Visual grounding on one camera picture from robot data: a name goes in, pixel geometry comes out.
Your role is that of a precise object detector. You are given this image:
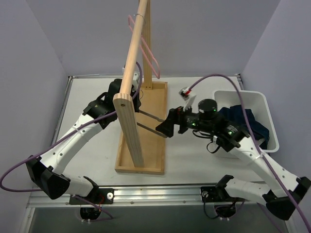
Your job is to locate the dark hanger with metal hook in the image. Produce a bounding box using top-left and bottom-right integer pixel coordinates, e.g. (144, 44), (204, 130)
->
(137, 110), (167, 138)

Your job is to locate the pink hanger with metal hook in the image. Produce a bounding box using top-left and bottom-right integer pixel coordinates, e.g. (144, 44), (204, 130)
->
(128, 15), (160, 79)

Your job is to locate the dark blue denim garment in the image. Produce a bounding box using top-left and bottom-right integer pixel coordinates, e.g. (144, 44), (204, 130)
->
(219, 105), (270, 150)

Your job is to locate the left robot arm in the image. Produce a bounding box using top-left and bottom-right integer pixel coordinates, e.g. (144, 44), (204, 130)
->
(26, 79), (122, 203)

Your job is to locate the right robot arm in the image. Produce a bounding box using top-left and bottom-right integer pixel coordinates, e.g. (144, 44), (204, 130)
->
(156, 99), (311, 220)

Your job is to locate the wooden clothes rack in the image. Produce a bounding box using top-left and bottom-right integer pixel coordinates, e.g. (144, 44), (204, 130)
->
(113, 0), (168, 175)

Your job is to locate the white plastic basket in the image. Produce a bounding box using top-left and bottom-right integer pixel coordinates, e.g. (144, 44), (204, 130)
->
(213, 90), (279, 153)

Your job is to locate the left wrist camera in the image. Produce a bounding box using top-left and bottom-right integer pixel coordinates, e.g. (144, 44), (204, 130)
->
(132, 71), (140, 89)

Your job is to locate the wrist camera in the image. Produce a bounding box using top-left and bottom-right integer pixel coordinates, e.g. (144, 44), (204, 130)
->
(179, 87), (196, 112)
(132, 71), (140, 89)

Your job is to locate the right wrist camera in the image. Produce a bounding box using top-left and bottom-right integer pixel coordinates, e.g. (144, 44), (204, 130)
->
(179, 87), (196, 112)

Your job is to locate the aluminium mounting rail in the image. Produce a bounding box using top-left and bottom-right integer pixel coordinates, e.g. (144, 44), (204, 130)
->
(26, 185), (243, 209)

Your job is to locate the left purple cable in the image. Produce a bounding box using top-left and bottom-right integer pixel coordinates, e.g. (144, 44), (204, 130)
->
(0, 61), (144, 221)

